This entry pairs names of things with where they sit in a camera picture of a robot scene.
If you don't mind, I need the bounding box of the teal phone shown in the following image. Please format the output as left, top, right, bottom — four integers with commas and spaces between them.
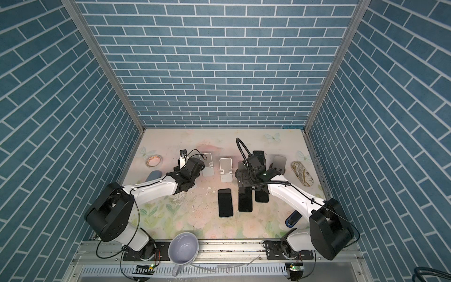
217, 189, 234, 218

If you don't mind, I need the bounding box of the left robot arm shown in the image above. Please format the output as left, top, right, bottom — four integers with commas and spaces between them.
85, 157, 205, 260

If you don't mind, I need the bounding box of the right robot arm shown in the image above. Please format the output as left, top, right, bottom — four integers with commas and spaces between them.
235, 155, 354, 260

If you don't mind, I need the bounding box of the white stand centre back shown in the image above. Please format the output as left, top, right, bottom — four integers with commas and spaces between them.
219, 157, 233, 183

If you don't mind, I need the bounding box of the white stand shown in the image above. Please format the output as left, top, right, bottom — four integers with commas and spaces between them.
219, 157, 233, 183
202, 152, 214, 177

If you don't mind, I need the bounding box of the white stand far left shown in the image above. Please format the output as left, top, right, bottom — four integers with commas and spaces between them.
202, 152, 214, 177

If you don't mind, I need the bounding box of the blue oval pouch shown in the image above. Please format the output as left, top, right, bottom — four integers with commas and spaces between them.
146, 170, 163, 182

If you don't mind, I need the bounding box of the round tape roll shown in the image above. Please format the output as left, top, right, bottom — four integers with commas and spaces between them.
146, 155, 163, 168

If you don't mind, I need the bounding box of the patterned oval case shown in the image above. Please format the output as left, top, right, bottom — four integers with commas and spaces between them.
291, 161, 314, 187

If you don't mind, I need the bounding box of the white mug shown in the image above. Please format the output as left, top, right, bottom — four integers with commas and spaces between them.
168, 232, 199, 277

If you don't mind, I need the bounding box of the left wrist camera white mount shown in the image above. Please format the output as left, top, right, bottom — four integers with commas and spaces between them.
178, 149, 188, 169

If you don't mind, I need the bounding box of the black corrugated cable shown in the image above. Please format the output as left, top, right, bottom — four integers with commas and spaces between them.
235, 137, 253, 177

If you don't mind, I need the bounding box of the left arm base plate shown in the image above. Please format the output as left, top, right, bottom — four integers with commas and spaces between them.
123, 241, 170, 263

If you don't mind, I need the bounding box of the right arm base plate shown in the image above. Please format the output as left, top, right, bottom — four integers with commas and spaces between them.
263, 240, 314, 261

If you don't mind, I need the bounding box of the white slotted cable duct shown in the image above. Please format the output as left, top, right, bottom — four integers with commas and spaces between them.
81, 263, 287, 278

